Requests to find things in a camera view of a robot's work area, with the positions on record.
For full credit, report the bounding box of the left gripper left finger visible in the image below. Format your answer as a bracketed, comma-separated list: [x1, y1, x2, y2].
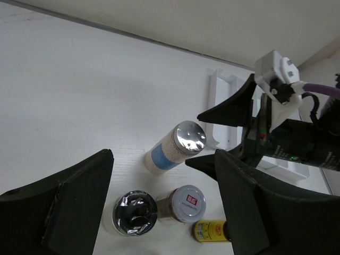
[1, 149, 114, 254]

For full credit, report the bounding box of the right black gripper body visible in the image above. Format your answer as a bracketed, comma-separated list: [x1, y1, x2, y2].
[239, 95, 339, 171]

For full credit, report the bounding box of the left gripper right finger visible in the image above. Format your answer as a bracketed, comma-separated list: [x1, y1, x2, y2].
[215, 150, 339, 254]

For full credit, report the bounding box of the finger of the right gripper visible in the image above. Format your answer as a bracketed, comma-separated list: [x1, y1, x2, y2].
[197, 74, 257, 127]
[185, 144, 255, 183]

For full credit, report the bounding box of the blue label silver lid jar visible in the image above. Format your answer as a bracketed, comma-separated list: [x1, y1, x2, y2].
[144, 121, 207, 175]

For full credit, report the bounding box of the white lid red logo jar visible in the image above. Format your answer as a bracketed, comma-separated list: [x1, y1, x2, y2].
[156, 185, 207, 224]

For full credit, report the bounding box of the yellow label brown cap bottle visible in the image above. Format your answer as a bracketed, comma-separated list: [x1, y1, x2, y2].
[191, 220, 231, 243]

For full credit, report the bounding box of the white divided organizer tray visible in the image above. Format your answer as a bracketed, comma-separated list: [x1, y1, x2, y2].
[205, 69, 310, 183]

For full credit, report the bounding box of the black lid cream jar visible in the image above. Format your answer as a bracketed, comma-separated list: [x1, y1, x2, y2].
[102, 190, 158, 237]

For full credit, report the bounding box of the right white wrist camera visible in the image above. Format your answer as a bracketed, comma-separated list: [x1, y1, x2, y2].
[254, 50, 304, 132]

